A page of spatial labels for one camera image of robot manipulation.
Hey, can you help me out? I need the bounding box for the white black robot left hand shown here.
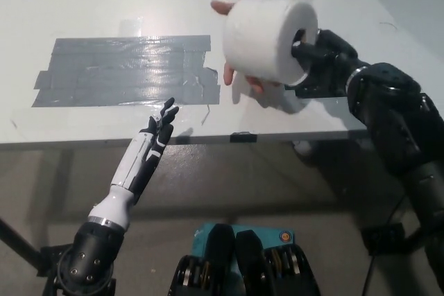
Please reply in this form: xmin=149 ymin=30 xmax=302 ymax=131
xmin=86 ymin=97 xmax=180 ymax=230

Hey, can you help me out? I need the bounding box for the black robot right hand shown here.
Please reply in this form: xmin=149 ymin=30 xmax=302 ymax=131
xmin=293 ymin=28 xmax=369 ymax=99

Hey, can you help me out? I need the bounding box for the white shoe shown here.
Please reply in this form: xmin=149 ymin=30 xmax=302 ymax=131
xmin=293 ymin=140 xmax=313 ymax=155

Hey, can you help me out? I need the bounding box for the small black tape piece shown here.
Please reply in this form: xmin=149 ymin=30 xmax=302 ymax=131
xmin=230 ymin=132 xmax=257 ymax=143

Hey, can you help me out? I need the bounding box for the black cable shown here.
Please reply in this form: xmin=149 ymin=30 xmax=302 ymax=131
xmin=363 ymin=253 xmax=378 ymax=296

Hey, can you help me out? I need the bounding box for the white toilet paper roll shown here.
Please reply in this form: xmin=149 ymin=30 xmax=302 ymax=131
xmin=221 ymin=0 xmax=319 ymax=86

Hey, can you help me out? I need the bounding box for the black teal robot torso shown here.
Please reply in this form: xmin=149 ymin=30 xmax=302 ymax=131
xmin=168 ymin=223 xmax=320 ymax=296

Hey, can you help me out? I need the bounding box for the grey duct tape patch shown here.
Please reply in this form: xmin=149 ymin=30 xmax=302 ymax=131
xmin=31 ymin=35 xmax=222 ymax=107

